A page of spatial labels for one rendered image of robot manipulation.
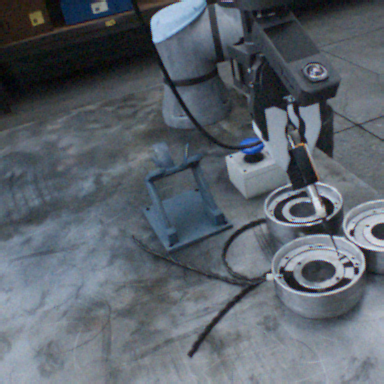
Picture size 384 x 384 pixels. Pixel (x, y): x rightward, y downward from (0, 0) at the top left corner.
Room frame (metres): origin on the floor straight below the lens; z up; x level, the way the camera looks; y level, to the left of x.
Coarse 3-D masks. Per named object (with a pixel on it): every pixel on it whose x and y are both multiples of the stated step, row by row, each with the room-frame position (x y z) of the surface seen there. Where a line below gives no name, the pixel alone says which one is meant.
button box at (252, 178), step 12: (228, 156) 0.78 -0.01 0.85; (240, 156) 0.77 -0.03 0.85; (264, 156) 0.76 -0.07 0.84; (228, 168) 0.78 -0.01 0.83; (240, 168) 0.74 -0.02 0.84; (252, 168) 0.73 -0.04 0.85; (264, 168) 0.73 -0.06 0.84; (276, 168) 0.73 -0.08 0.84; (240, 180) 0.73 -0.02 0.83; (252, 180) 0.72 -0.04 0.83; (264, 180) 0.72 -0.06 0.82; (276, 180) 0.73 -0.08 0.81; (240, 192) 0.74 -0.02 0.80; (252, 192) 0.72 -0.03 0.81; (264, 192) 0.72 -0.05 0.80
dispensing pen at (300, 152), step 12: (288, 132) 0.59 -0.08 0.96; (288, 144) 0.59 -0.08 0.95; (300, 156) 0.56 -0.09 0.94; (288, 168) 0.58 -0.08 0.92; (300, 168) 0.55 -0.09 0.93; (312, 168) 0.55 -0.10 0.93; (300, 180) 0.55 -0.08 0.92; (312, 180) 0.54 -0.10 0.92; (312, 192) 0.55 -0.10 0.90; (312, 204) 0.55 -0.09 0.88; (324, 216) 0.53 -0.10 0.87
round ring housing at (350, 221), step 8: (376, 200) 0.59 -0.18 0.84; (360, 208) 0.58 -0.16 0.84; (368, 208) 0.59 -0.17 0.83; (376, 208) 0.59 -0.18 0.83; (352, 216) 0.58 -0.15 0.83; (360, 216) 0.58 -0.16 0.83; (368, 216) 0.58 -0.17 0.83; (344, 224) 0.55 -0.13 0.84; (352, 224) 0.56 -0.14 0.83; (368, 224) 0.56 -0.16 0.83; (376, 224) 0.56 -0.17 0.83; (344, 232) 0.54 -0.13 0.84; (352, 232) 0.56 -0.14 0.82; (368, 232) 0.54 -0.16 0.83; (376, 232) 0.56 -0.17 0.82; (352, 240) 0.52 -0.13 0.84; (368, 240) 0.53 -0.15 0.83; (376, 240) 0.53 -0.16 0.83; (360, 248) 0.51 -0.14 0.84; (368, 248) 0.50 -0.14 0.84; (376, 248) 0.50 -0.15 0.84; (368, 256) 0.50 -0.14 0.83; (376, 256) 0.49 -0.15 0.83; (368, 264) 0.50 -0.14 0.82; (376, 264) 0.49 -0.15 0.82; (376, 272) 0.50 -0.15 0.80
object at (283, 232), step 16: (272, 192) 0.66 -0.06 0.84; (288, 192) 0.67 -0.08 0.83; (336, 192) 0.63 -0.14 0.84; (272, 208) 0.64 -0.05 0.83; (288, 208) 0.63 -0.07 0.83; (304, 208) 0.64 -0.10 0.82; (272, 224) 0.59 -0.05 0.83; (288, 224) 0.58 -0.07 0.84; (304, 224) 0.57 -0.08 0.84; (320, 224) 0.57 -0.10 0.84; (336, 224) 0.58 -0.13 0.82; (288, 240) 0.58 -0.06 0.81
